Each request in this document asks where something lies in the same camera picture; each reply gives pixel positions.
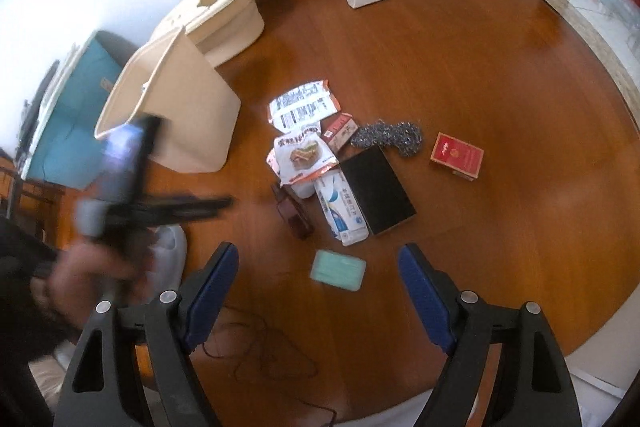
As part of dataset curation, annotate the sandwich picture snack bag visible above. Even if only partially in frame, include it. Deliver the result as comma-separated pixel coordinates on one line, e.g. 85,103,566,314
266,122,338,185

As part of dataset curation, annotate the white orange snack wrapper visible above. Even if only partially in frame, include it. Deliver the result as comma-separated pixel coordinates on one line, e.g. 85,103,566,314
267,79,341,133

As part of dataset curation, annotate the red cigarette pack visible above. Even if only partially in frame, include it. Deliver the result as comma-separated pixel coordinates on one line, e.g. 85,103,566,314
430,132,485,180

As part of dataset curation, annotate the beige square trash bin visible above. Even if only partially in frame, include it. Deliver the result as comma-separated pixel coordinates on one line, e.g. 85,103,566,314
94,27,241,173

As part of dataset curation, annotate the grey slipper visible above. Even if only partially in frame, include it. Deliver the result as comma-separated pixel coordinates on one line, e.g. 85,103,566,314
148,225,188,296

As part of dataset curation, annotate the blue white toothpaste box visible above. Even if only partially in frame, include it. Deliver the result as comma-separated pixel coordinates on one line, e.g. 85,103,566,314
314,169,369,246

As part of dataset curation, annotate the white tube with cap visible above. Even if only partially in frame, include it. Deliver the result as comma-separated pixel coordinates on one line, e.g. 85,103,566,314
291,181,314,199

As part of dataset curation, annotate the teal cooler box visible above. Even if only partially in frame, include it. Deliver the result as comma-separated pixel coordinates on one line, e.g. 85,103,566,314
15,34,122,190

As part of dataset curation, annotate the small red carton box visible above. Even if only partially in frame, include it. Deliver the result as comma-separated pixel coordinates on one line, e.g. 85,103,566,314
321,113,359,154

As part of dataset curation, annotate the brown plastic bottle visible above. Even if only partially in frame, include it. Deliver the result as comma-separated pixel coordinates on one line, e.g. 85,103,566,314
271,183,314,239

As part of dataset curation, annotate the black cable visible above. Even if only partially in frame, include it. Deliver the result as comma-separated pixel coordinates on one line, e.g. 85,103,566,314
199,305,340,426

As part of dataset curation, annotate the round beige lidded bucket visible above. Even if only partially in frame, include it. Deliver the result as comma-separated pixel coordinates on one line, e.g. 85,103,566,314
150,0,265,68

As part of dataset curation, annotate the green soap bar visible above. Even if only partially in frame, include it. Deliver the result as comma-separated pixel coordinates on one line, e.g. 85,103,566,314
310,249,367,291

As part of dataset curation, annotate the steel wool scrubber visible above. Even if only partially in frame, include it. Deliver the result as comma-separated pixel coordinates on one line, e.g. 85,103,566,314
349,120,424,157

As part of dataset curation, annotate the person's left hand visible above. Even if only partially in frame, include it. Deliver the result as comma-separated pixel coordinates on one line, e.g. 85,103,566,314
44,230,154,329

